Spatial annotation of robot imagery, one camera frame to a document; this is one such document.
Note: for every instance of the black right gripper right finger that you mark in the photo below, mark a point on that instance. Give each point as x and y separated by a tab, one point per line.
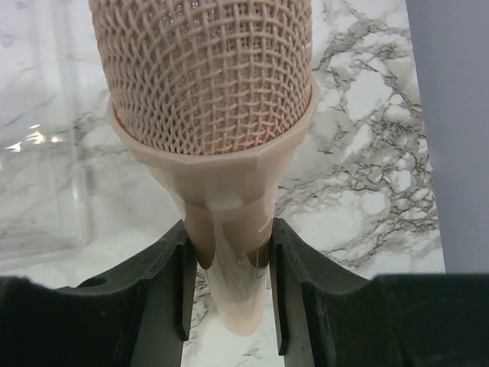
326	315

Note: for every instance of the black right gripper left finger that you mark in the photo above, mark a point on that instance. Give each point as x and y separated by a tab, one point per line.
135	314

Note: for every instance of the peach pink microphone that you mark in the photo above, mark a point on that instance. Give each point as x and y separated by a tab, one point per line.
213	97

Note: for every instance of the clear plastic screw box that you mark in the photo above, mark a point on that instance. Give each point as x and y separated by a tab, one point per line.
52	91

